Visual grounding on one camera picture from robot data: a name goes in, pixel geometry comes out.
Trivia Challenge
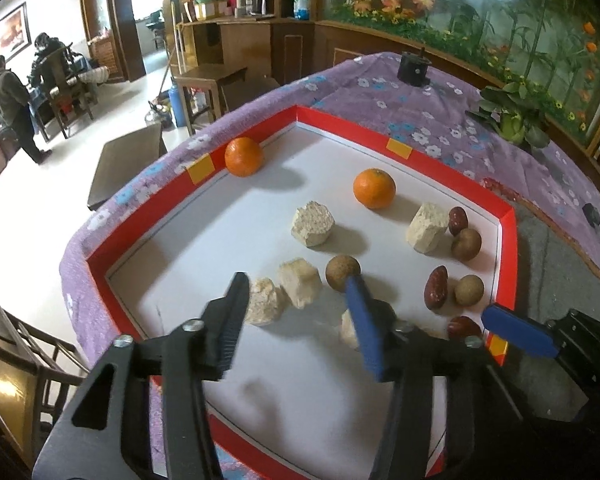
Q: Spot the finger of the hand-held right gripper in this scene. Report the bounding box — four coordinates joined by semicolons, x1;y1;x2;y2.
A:
481;304;600;391

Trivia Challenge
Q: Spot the red tray with white floor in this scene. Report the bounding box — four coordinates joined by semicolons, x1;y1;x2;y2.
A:
82;104;520;480

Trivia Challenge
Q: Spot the carved wooden chair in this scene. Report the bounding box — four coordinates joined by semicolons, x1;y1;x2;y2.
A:
0;290;88;461

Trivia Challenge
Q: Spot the purple floral tablecloth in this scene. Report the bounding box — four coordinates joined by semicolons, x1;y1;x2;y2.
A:
60;52;600;480

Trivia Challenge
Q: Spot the beige crumbly cake chunk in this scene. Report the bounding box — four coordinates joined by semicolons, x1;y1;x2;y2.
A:
406;202;451;255
277;257;324;309
291;201;336;248
339;308;366;351
244;277;291;327

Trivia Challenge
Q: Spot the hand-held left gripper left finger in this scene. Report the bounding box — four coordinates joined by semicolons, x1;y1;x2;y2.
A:
32;272;251;480

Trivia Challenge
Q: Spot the dark wooden chair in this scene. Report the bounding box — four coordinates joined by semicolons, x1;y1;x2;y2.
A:
40;45;98;140

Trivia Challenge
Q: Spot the orange mandarin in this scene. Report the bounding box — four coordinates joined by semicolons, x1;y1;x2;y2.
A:
353;167;397;210
225;136;265;178

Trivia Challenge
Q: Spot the glass cabinet with artificial flowers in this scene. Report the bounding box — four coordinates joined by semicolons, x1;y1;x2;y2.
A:
312;0;600;161

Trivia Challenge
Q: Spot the brown longan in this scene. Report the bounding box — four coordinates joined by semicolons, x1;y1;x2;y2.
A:
454;274;485;307
451;228;482;262
325;255;362;292

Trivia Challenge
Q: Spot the wooden side cabinet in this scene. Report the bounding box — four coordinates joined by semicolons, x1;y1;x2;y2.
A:
177;10;321;111

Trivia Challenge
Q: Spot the grey felt mat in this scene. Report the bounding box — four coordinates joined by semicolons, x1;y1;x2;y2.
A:
485;177;600;426

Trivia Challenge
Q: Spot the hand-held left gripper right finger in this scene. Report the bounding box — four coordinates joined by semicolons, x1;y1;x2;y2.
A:
344;275;551;480

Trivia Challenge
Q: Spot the black cylindrical motor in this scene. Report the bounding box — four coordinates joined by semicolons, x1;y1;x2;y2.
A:
397;47;431;88

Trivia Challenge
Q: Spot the green bok choy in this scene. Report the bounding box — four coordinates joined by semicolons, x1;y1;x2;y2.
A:
465;80;553;150

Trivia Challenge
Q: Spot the black car key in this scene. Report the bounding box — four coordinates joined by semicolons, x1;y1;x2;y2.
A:
581;202;600;233

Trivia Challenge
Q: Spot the low wooden table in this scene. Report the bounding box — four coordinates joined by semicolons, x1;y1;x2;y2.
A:
86;122;168;211

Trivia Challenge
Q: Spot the framed wall picture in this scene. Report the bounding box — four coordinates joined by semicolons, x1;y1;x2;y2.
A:
0;2;33;83

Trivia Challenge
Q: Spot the blue bottle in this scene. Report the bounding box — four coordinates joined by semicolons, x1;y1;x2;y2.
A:
167;84;188;128

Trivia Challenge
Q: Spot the red date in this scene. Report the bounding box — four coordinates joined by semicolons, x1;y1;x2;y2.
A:
448;206;469;236
447;316;483;343
424;265;449;310

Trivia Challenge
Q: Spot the small wooden table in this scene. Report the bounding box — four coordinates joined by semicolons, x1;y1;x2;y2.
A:
172;65;248;133

